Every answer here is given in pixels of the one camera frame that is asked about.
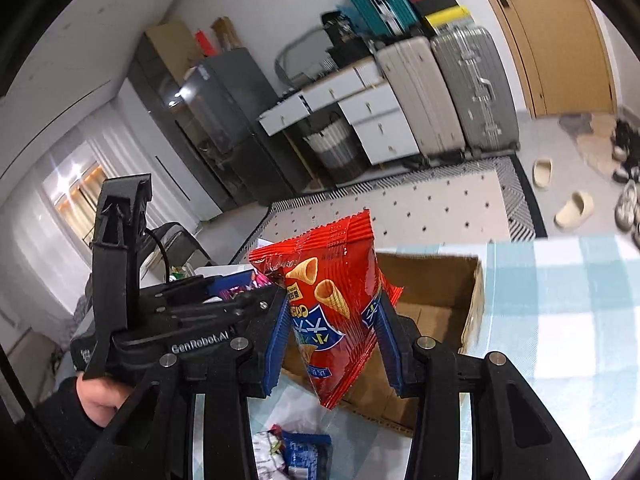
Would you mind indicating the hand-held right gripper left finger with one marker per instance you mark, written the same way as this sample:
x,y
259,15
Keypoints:
x,y
276,345

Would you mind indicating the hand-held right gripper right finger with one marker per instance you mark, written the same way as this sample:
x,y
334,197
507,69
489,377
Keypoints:
x,y
391,345

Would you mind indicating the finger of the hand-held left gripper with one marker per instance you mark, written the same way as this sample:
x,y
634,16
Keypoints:
x,y
180,289
235,307

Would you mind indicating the brown cardboard box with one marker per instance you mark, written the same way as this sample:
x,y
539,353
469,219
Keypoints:
x,y
440,280

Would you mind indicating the red snack bag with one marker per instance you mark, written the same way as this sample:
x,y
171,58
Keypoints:
x,y
330,280

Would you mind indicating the person's left forearm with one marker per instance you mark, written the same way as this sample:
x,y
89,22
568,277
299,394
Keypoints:
x,y
60,440

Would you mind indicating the person's left hand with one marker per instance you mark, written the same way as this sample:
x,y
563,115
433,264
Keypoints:
x,y
100,400

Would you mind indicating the pink purple snack packet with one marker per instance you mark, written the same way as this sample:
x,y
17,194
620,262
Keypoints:
x,y
240,287

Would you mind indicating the white plastic bag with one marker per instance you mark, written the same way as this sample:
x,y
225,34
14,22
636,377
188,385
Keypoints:
x,y
295,405

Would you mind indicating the white curtain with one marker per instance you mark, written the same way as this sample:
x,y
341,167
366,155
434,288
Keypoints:
x,y
30,240

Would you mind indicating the blue snack packet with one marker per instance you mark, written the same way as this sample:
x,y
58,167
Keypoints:
x,y
305,452

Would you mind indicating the dotted rug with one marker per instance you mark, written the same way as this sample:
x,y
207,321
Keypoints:
x,y
425,200

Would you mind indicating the checked tablecloth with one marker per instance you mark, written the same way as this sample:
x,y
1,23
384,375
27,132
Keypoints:
x,y
550,320

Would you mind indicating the striped laundry basket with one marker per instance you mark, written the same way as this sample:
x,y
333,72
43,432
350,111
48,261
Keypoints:
x,y
335,147

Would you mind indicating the black glass cabinet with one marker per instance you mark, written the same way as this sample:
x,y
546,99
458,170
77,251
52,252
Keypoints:
x,y
165,90

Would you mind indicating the grey refrigerator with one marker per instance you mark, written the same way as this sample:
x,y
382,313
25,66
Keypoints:
x,y
235,90

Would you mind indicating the white drawer unit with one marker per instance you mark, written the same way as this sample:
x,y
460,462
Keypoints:
x,y
380,130

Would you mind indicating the beige slipper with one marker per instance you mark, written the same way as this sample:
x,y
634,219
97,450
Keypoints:
x,y
575,210
543,172

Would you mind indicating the large flat cardboard box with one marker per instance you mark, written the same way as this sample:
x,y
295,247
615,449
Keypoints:
x,y
172,45

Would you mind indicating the red packet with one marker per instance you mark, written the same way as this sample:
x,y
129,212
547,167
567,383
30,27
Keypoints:
x,y
205,42

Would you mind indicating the beige suitcase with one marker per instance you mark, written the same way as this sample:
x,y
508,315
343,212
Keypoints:
x,y
420,95

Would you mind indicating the small brown box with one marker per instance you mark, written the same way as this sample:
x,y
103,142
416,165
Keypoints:
x,y
225,32

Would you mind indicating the oval mirror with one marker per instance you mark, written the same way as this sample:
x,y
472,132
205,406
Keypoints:
x,y
300,55

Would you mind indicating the white sneakers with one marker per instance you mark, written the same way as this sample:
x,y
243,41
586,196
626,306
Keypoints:
x,y
627,210

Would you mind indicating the silver suitcase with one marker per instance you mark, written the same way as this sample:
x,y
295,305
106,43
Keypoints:
x,y
475,85

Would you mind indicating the grey door mat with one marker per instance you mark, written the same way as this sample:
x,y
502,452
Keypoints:
x,y
595,145

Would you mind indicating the black bag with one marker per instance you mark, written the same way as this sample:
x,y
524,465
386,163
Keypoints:
x,y
345,35

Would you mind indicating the black shoes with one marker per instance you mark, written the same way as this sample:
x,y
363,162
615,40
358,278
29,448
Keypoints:
x,y
627,145

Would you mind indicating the yellow black box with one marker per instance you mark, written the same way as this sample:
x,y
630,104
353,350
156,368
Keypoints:
x,y
447,15

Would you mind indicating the wooden door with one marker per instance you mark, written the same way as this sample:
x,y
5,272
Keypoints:
x,y
555,35

